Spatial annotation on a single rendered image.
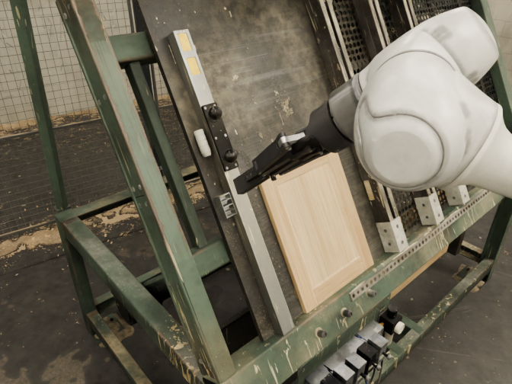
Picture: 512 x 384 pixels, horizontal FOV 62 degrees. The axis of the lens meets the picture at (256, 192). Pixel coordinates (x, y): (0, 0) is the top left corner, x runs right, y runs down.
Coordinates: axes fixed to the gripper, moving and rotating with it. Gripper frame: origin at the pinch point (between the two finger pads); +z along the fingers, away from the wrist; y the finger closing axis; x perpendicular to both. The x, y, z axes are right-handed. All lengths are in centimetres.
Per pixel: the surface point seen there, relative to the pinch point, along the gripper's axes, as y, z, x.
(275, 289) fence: 46, 41, -16
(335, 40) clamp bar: 78, 4, 60
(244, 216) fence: 37, 36, 6
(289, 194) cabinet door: 57, 32, 11
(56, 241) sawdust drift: 87, 263, 78
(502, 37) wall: 604, -18, 227
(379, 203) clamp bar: 96, 21, 3
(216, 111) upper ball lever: 20.3, 19.8, 29.6
